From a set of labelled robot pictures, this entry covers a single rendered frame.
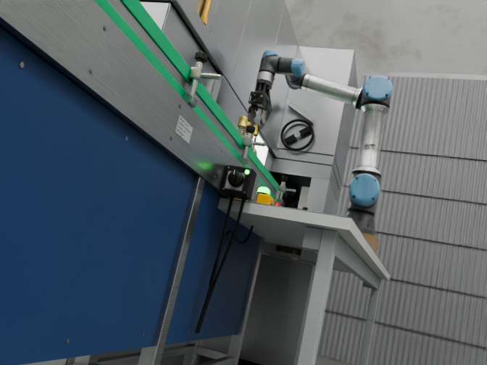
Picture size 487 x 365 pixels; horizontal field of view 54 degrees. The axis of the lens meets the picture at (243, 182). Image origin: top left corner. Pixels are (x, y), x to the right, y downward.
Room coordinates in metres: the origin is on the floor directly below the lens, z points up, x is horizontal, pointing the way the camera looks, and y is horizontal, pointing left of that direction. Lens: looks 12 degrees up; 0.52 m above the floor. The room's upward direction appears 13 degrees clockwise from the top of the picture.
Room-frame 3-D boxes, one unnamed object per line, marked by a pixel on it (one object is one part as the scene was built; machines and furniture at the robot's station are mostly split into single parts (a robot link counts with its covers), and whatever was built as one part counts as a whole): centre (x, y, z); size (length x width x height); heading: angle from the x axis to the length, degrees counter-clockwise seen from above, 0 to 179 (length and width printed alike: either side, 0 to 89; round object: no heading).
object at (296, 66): (1.96, -0.09, 1.48); 0.11 x 0.11 x 0.08; 75
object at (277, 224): (2.26, 0.09, 0.73); 1.58 x 1.52 x 0.04; 157
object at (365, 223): (2.00, -0.52, 0.88); 0.15 x 0.15 x 0.10
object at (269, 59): (1.96, 0.00, 1.48); 0.09 x 0.08 x 0.11; 75
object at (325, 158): (3.20, -0.44, 1.69); 0.70 x 0.37 x 0.89; 162
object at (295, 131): (2.86, -0.27, 1.49); 0.21 x 0.05 x 0.21; 72
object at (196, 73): (1.02, 0.14, 0.94); 0.07 x 0.04 x 0.13; 72
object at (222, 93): (2.25, 0.05, 1.15); 0.90 x 0.03 x 0.34; 162
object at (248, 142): (1.45, -0.01, 0.94); 0.07 x 0.04 x 0.13; 72
